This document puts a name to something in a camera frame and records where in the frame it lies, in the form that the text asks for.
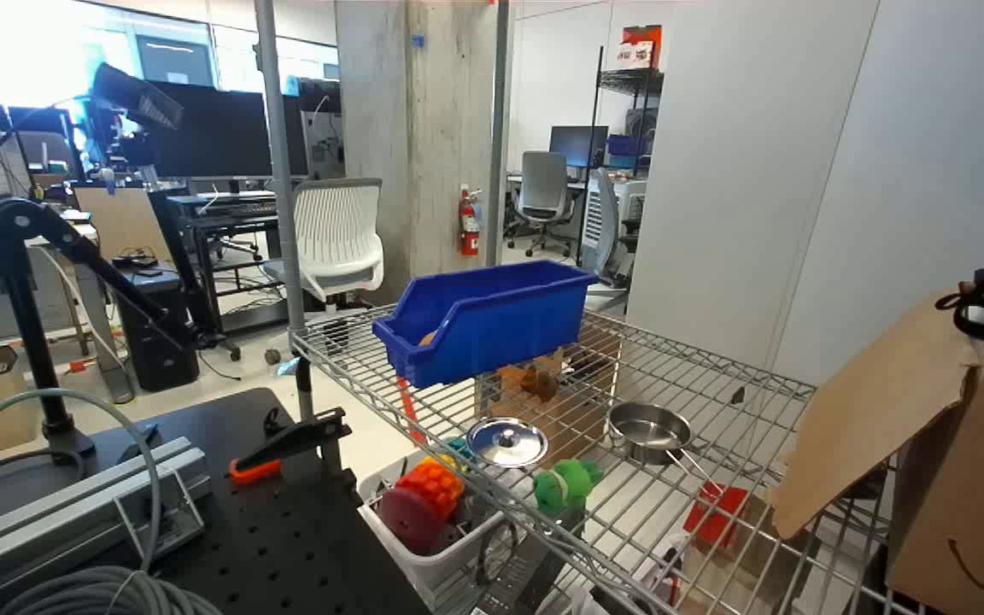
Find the black computer tower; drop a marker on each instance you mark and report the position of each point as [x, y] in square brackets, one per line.
[153, 337]

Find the black office desk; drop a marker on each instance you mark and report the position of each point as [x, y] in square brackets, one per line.
[219, 209]

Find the orange tube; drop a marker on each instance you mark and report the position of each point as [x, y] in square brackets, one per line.
[407, 411]

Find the large black monitor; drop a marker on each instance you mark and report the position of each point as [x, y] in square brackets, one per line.
[206, 132]

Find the red round toy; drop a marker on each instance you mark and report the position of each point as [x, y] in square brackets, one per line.
[412, 521]

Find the white plastic bin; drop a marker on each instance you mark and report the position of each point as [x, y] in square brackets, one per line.
[435, 570]

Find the orange studded toy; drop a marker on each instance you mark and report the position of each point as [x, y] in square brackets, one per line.
[435, 482]

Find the green plastic toy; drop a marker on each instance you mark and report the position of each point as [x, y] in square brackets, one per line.
[564, 486]

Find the small dark monitor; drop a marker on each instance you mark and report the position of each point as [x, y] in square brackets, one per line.
[578, 145]

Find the orange and white box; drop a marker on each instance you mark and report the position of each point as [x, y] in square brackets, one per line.
[639, 50]

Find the blue plastic storage bin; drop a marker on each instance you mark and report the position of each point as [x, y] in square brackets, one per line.
[492, 320]

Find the brown board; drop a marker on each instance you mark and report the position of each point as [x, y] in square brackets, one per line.
[120, 224]

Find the large open cardboard box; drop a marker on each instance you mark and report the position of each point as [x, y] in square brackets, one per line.
[972, 499]

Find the aluminium extrusion rail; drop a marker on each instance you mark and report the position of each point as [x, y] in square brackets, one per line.
[70, 507]

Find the red object under shelf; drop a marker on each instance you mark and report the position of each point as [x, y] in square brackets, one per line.
[714, 518]

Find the grey office chair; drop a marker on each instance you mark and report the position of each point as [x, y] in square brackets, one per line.
[544, 182]

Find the black articulated camera stand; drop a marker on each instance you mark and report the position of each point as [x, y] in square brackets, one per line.
[16, 275]

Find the grey metal shelf pole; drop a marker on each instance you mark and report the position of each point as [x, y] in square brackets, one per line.
[497, 137]
[279, 170]

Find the white slotted-back office chair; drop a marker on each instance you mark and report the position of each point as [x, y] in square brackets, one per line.
[340, 241]

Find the silver pot lid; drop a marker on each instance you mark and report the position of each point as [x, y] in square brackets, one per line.
[508, 446]

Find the red fire extinguisher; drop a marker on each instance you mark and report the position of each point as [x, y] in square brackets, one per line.
[469, 224]

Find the black perforated breadboard table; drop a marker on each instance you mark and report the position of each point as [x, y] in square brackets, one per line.
[289, 546]

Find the black storage rack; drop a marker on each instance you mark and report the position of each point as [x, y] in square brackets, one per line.
[628, 86]

